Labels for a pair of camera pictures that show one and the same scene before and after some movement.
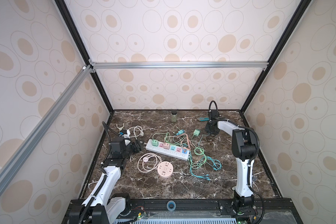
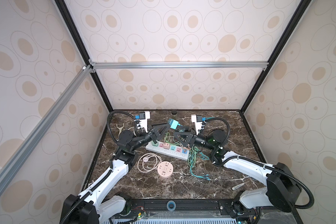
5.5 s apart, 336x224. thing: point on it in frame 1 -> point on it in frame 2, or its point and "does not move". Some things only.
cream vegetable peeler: (120, 128) does not move
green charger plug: (155, 143) does not move
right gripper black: (207, 128) -> (186, 136)
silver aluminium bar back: (180, 66) does not move
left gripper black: (136, 146) -> (153, 137)
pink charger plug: (166, 145) does not move
